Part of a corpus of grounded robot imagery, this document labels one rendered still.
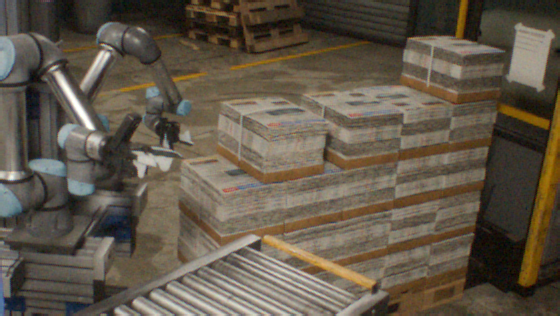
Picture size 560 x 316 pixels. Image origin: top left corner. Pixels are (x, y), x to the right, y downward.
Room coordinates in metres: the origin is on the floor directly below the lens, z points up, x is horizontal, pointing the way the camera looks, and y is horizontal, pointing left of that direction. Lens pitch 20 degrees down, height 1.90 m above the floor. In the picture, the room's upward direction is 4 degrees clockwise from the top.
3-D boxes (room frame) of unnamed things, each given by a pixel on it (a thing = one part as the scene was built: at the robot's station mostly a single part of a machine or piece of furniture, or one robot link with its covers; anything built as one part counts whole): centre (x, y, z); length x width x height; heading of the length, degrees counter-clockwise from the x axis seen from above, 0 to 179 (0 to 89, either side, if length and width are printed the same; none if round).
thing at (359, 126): (3.07, -0.31, 0.95); 0.38 x 0.29 x 0.23; 33
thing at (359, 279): (2.07, -0.16, 0.81); 0.43 x 0.03 x 0.02; 52
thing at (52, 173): (2.13, 0.71, 0.98); 0.13 x 0.12 x 0.14; 152
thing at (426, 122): (3.23, -0.55, 0.95); 0.38 x 0.29 x 0.23; 34
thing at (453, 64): (3.40, -0.80, 0.65); 0.39 x 0.30 x 1.29; 34
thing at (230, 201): (2.99, -0.20, 0.42); 1.17 x 0.39 x 0.83; 124
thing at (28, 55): (2.01, 0.77, 1.19); 0.15 x 0.12 x 0.55; 152
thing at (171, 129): (3.02, 0.47, 0.88); 0.12 x 0.08 x 0.09; 32
